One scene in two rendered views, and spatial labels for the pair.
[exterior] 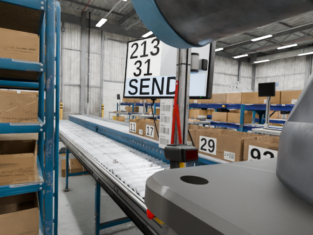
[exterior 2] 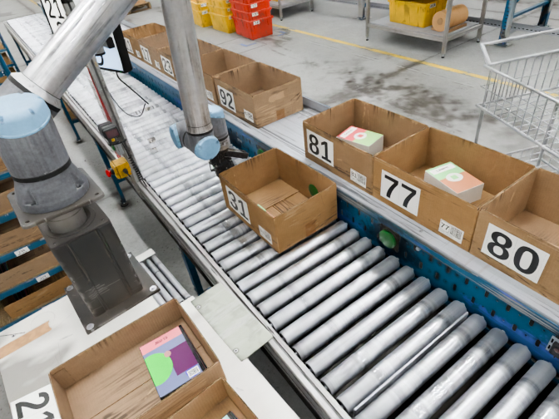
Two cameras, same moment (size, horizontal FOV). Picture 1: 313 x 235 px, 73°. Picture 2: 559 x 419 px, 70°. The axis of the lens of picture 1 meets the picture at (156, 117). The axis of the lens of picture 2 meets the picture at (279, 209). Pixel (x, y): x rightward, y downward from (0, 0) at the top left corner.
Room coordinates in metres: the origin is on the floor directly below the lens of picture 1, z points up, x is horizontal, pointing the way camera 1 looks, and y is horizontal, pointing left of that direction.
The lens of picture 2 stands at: (-0.92, -0.80, 1.79)
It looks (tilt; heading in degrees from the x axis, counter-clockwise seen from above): 38 degrees down; 1
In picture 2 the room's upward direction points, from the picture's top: 8 degrees counter-clockwise
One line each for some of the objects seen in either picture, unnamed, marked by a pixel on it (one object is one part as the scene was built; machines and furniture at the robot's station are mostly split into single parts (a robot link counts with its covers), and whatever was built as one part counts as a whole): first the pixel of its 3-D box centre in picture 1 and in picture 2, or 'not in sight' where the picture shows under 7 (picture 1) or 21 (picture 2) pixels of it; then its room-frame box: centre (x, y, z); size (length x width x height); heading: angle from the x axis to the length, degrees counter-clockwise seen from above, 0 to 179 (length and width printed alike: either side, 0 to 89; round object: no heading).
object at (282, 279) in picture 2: not in sight; (305, 264); (0.08, -0.84, 0.72); 0.52 x 0.05 x 0.05; 122
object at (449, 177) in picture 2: not in sight; (452, 184); (0.18, -1.38, 0.92); 0.16 x 0.11 x 0.07; 19
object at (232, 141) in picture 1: (229, 144); (220, 75); (1.48, -0.52, 0.96); 0.39 x 0.29 x 0.17; 31
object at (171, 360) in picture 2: not in sight; (171, 359); (-0.26, -0.42, 0.78); 0.19 x 0.14 x 0.02; 29
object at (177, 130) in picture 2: not in sight; (188, 133); (0.46, -0.47, 1.12); 0.12 x 0.12 x 0.09; 32
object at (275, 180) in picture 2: not in sight; (277, 195); (0.38, -0.77, 0.83); 0.39 x 0.29 x 0.17; 32
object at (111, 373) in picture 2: not in sight; (138, 376); (-0.32, -0.34, 0.80); 0.38 x 0.28 x 0.10; 123
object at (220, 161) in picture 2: not in sight; (221, 160); (0.53, -0.56, 0.94); 0.09 x 0.08 x 0.12; 122
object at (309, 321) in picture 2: not in sight; (343, 297); (-0.08, -0.94, 0.72); 0.52 x 0.05 x 0.05; 122
